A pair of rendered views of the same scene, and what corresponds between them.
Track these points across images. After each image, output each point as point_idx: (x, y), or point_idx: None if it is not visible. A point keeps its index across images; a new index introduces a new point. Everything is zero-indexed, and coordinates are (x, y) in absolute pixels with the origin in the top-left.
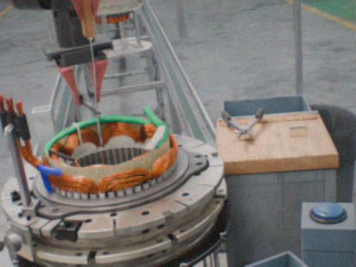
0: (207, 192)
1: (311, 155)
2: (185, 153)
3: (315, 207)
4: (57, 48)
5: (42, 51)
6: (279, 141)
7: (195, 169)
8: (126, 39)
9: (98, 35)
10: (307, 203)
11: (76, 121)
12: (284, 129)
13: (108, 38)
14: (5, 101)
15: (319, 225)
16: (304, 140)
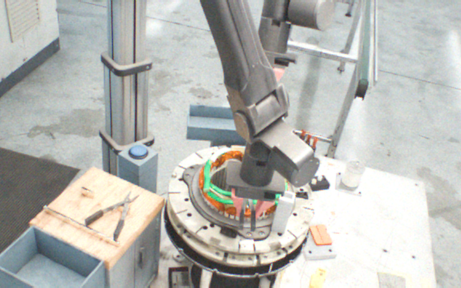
0: (202, 150)
1: (107, 173)
2: (193, 180)
3: (143, 153)
4: (274, 175)
5: None
6: (106, 197)
7: (197, 164)
8: None
9: (233, 182)
10: (138, 164)
11: None
12: (85, 210)
13: (228, 168)
14: None
15: (149, 150)
16: (91, 189)
